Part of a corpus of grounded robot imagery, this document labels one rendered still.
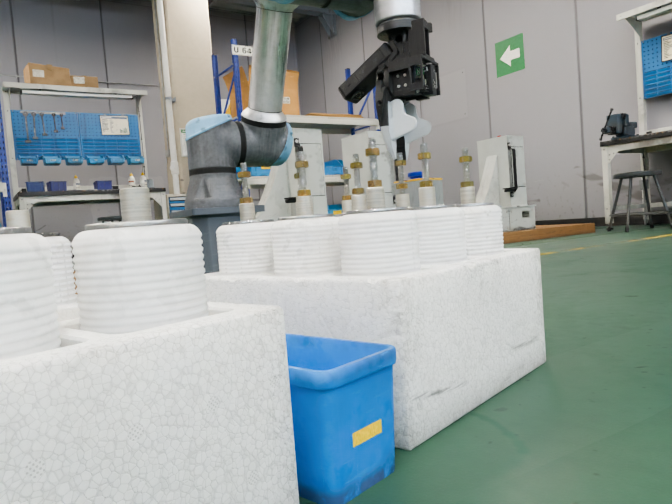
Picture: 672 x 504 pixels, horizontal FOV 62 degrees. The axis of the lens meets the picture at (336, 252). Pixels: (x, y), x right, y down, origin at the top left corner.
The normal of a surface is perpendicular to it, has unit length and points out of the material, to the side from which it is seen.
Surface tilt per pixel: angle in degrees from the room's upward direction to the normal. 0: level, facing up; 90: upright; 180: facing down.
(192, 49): 90
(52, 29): 90
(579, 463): 0
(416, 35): 90
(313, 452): 92
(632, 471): 0
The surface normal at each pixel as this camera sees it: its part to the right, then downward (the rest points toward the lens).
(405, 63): -0.54, 0.08
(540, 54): -0.83, 0.09
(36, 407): 0.76, -0.03
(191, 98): 0.55, 0.00
